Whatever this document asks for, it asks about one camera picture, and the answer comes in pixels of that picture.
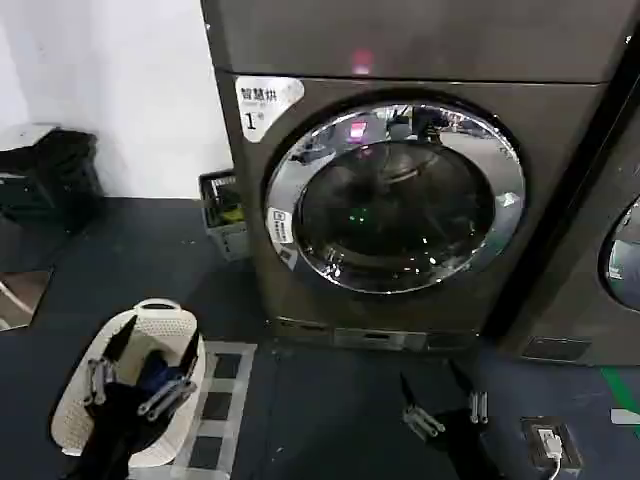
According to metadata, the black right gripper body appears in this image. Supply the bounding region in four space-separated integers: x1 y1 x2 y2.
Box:
423 406 507 480

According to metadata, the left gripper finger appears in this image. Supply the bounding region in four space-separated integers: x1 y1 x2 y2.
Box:
87 313 138 405
136 333 202 420

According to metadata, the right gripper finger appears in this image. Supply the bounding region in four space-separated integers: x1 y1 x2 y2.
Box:
398 371 446 442
448 358 490 426

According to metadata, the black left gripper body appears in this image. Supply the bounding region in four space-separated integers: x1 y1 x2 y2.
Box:
74 383 152 480

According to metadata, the dark blue garment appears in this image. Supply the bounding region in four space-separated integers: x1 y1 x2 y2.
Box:
135 348 187 399

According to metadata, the white perforated laundry basket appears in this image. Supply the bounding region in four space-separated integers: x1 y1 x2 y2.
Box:
51 297 206 477

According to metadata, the black and white checkered mat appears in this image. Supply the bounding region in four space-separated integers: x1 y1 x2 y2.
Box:
175 339 260 480

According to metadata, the white power plug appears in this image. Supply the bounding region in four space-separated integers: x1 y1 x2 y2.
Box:
535 425 565 459

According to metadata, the grey floor socket box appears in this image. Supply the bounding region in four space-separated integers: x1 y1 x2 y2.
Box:
518 414 585 472

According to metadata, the grey plastic crate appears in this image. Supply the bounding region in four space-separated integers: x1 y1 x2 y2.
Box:
198 169 250 263

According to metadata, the green floor tape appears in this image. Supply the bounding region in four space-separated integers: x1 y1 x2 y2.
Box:
598 365 640 429

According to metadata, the grey dryer partly seen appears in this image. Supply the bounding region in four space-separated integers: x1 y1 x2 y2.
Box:
498 64 640 367

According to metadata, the round glass door partly seen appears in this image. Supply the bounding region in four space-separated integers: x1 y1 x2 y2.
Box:
597 197 640 314

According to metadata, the round glass dryer door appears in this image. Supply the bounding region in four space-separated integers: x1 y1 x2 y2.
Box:
263 102 527 295

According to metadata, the grey front-load dryer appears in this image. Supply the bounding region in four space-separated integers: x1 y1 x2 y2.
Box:
199 0 630 362

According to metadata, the white power cable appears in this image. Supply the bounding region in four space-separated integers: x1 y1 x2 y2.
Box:
540 452 562 480

